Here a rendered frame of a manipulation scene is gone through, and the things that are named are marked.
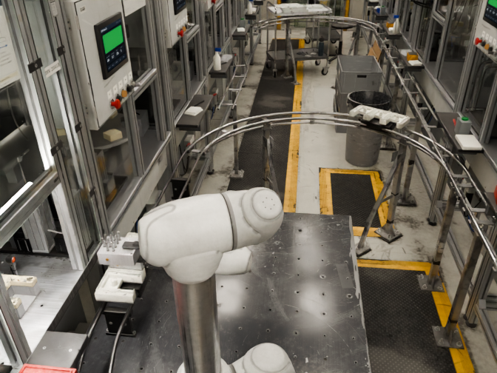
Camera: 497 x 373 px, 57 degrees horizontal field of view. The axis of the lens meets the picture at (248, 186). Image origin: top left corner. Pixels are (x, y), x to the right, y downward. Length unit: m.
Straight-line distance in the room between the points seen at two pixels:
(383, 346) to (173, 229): 1.95
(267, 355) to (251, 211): 0.57
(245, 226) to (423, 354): 1.92
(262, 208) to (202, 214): 0.13
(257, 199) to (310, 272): 1.14
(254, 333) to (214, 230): 0.91
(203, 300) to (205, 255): 0.15
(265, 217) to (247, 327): 0.93
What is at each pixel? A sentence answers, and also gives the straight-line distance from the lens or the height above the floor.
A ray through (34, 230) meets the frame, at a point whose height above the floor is 1.03.
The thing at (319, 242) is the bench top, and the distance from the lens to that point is 2.23.
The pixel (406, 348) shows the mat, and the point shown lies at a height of 0.01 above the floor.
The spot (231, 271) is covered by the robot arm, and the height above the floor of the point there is 1.02.
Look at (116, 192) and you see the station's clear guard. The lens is 2.10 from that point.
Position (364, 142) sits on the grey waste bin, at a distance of 4.21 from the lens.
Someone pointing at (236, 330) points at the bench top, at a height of 0.68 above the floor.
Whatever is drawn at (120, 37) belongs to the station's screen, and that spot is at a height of 1.62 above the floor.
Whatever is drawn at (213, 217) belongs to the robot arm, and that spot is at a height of 1.50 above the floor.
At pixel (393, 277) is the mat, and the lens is 3.14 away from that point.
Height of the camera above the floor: 2.05
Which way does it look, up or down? 31 degrees down
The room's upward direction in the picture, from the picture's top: 1 degrees counter-clockwise
